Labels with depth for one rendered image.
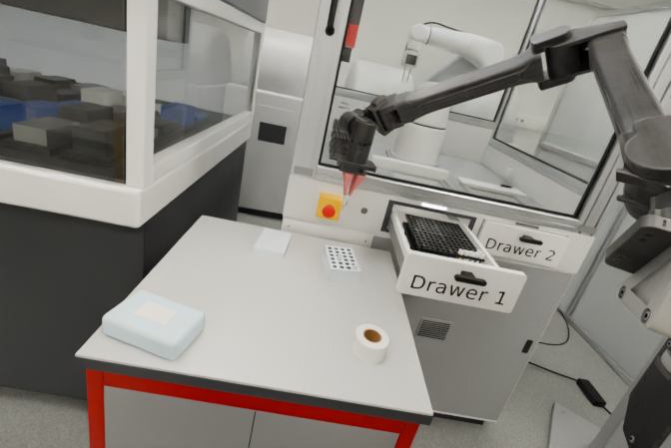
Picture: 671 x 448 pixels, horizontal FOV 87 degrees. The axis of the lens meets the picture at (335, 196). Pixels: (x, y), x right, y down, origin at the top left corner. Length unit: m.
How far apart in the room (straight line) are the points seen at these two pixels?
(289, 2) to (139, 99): 3.47
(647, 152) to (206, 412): 0.79
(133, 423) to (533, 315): 1.25
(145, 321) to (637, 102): 0.86
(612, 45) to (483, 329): 1.01
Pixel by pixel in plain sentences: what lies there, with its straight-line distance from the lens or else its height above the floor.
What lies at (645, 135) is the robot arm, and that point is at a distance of 0.58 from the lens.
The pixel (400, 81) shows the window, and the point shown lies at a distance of 1.08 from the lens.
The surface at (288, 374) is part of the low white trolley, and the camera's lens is 0.72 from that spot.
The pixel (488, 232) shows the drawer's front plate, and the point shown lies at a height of 0.89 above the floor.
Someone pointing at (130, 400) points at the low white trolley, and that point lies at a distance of 0.82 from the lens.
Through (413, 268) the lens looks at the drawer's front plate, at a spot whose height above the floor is 0.89.
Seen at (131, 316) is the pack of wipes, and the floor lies 0.80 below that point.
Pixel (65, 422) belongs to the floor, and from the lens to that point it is 1.67.
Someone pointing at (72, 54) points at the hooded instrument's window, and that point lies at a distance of 1.00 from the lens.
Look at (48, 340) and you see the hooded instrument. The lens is 1.50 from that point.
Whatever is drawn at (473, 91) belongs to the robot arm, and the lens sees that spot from 0.87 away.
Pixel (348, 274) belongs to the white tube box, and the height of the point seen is 0.78.
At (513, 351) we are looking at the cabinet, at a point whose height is 0.44.
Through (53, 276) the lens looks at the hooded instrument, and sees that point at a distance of 1.34.
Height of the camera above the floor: 1.29
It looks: 20 degrees down
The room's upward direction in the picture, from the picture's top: 13 degrees clockwise
